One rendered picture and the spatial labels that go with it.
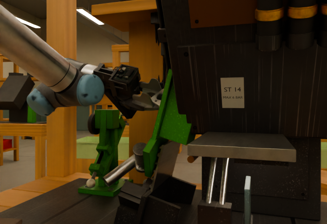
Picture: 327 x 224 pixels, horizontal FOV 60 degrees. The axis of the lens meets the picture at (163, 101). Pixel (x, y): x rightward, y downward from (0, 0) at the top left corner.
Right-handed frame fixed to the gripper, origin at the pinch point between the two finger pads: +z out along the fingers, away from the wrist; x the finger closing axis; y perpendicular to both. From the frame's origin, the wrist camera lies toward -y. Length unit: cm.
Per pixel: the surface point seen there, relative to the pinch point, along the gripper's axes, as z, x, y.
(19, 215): -26.2, -36.5, -16.4
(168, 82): 3.4, -3.6, 11.8
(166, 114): 4.4, -7.9, 5.6
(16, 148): -395, 119, -400
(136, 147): -0.5, -15.4, -0.3
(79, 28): -723, 724, -554
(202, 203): 18.7, -24.4, 4.1
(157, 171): 5.2, -16.6, -5.7
